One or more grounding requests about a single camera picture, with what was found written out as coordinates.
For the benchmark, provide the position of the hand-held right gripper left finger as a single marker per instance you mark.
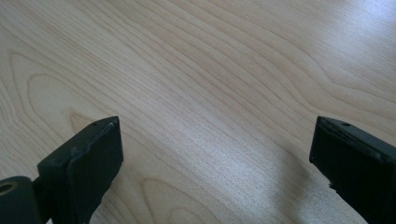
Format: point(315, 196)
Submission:
point(84, 168)

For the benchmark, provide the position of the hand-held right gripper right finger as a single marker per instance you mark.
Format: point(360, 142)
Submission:
point(355, 168)

